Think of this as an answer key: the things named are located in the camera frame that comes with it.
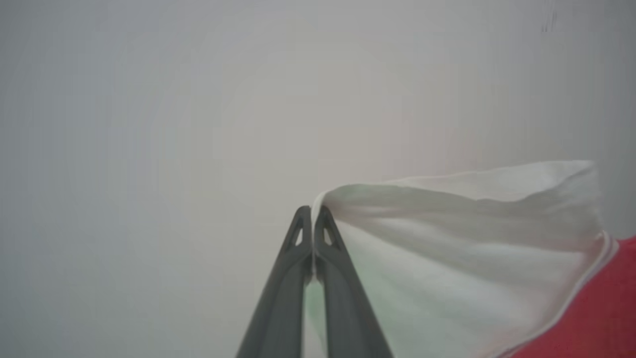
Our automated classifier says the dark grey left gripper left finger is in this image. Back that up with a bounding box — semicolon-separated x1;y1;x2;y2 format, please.
236;205;314;358

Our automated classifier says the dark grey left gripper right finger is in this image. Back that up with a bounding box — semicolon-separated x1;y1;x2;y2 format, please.
314;205;394;358

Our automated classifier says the red basketball jersey white trim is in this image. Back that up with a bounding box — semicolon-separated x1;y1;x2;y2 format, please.
301;160;636;358

